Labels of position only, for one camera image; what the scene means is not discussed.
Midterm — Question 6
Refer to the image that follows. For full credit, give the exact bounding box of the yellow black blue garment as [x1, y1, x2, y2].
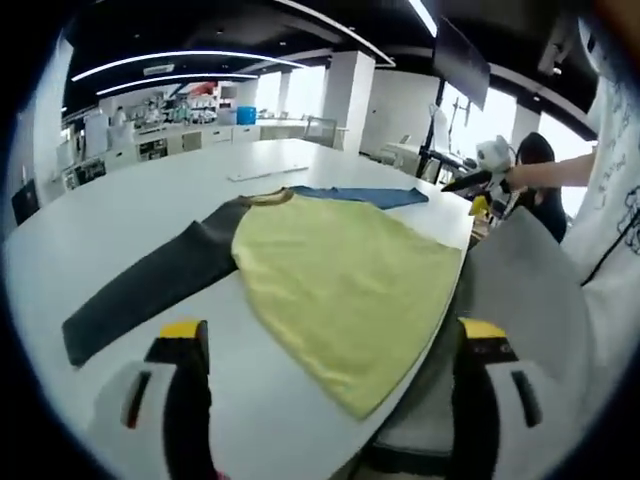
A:
[61, 185, 464, 421]

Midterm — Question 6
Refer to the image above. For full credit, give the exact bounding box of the straight ceiling light strip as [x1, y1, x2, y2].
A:
[407, 0, 439, 37]

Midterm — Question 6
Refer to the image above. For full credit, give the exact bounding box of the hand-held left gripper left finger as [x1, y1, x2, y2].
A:
[92, 318, 216, 480]

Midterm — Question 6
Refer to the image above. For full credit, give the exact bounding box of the white template strip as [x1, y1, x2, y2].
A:
[227, 162, 312, 182]

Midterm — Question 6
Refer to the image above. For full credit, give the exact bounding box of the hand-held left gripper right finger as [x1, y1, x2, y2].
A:
[457, 317, 566, 480]

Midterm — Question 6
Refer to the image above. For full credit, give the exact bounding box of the white cabinet counter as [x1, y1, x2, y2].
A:
[82, 117, 311, 166]

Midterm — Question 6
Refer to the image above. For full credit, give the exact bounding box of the black tripod stand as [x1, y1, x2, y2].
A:
[417, 79, 474, 181]

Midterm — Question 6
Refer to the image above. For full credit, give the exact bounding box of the curved ceiling light strip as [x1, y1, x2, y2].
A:
[69, 49, 309, 84]

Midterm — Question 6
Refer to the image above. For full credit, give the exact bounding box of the black hanging screen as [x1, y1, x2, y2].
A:
[433, 17, 491, 109]

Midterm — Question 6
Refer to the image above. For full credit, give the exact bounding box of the person's white printed shirt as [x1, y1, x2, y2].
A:
[564, 14, 640, 401]

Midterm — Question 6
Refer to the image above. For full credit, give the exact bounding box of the black cable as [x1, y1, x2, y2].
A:
[579, 219, 640, 287]

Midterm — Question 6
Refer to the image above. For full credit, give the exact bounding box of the black chair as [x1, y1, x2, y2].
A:
[11, 180, 39, 226]

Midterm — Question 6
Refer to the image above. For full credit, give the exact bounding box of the white mesh chair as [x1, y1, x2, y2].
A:
[303, 115, 351, 150]

